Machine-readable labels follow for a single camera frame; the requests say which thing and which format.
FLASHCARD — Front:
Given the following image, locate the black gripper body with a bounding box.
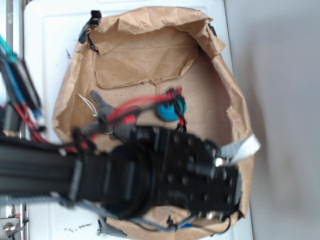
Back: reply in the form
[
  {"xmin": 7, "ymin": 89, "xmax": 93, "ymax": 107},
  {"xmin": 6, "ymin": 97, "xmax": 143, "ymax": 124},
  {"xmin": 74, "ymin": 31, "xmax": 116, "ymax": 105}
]
[{"xmin": 134, "ymin": 126, "xmax": 242, "ymax": 219}]

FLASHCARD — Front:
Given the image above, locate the red and black cable bundle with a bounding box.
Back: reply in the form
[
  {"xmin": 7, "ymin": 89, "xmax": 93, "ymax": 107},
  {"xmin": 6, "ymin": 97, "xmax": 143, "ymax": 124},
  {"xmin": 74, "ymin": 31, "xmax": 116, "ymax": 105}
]
[{"xmin": 58, "ymin": 87, "xmax": 188, "ymax": 157}]

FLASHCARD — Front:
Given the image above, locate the blue and red wire bundle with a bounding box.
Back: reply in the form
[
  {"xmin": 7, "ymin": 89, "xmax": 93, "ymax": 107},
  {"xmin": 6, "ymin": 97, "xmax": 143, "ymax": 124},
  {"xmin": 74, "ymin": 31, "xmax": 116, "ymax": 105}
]
[{"xmin": 0, "ymin": 34, "xmax": 48, "ymax": 145}]

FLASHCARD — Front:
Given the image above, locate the blue rubber ball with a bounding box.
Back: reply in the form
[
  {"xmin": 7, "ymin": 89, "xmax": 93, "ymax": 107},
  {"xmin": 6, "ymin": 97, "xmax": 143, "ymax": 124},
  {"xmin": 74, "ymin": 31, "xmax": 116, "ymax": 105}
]
[{"xmin": 155, "ymin": 96, "xmax": 187, "ymax": 122}]

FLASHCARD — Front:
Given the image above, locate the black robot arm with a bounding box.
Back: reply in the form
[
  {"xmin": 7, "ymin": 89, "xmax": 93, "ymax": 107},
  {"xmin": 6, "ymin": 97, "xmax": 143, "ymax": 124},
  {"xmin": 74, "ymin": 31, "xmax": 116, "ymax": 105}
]
[{"xmin": 0, "ymin": 126, "xmax": 260, "ymax": 220}]

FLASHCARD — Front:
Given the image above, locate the brown paper bag tray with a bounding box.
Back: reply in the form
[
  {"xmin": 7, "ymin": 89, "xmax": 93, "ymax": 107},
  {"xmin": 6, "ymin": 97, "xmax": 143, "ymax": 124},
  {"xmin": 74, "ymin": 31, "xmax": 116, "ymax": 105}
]
[{"xmin": 52, "ymin": 6, "xmax": 256, "ymax": 238}]

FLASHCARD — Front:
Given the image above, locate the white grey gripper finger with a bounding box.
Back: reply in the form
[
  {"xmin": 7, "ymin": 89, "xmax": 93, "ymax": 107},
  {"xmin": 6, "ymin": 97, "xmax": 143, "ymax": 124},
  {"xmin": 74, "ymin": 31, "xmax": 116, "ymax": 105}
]
[{"xmin": 220, "ymin": 133, "xmax": 261, "ymax": 165}]

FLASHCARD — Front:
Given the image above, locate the grey plush elephant toy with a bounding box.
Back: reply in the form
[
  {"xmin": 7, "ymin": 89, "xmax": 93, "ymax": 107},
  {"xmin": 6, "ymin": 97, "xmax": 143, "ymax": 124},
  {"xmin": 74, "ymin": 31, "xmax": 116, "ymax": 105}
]
[{"xmin": 81, "ymin": 90, "xmax": 141, "ymax": 142}]

